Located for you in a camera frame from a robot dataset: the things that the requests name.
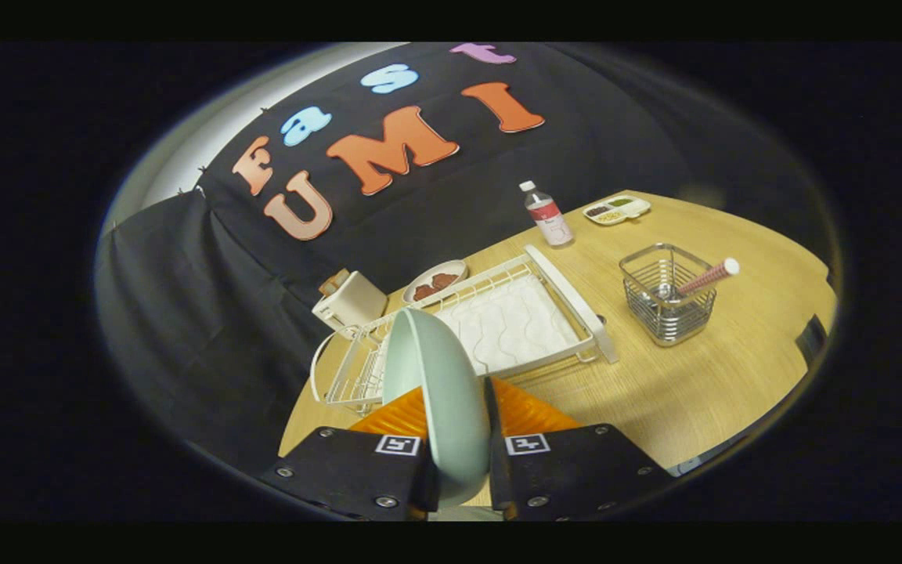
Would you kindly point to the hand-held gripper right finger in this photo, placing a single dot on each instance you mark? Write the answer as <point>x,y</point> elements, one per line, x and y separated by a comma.
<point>496,462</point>

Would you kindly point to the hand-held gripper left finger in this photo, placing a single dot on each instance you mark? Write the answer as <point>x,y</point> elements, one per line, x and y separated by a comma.
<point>341,470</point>

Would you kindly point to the pale green plate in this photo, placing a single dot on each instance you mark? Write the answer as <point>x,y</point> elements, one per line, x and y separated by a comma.
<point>443,392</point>

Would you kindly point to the white plate with meat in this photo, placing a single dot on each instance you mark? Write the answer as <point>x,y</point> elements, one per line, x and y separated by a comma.
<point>460,269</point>

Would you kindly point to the white drip tray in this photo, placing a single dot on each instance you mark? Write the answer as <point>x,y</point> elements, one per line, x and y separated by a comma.
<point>514,321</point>

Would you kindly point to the white toaster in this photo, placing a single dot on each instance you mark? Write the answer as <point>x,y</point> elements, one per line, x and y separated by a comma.
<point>353,305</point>

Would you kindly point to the red meat slice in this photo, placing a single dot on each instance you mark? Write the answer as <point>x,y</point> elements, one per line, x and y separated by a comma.
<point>423,291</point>
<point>445,280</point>

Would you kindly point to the toast slice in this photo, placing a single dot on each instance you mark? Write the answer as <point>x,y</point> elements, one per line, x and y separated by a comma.
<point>335,282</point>

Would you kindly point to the black backdrop cloth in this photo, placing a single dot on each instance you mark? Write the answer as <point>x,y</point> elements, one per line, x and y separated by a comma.
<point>185,313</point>

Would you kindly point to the clear plastic bottle red label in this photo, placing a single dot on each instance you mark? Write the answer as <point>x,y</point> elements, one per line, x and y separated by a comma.
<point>553,223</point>

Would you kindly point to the white divided snack tray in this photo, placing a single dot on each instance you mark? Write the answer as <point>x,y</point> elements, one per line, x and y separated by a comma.
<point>639,208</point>

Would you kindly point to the small black block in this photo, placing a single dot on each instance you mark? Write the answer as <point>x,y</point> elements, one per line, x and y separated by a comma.
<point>811,338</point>

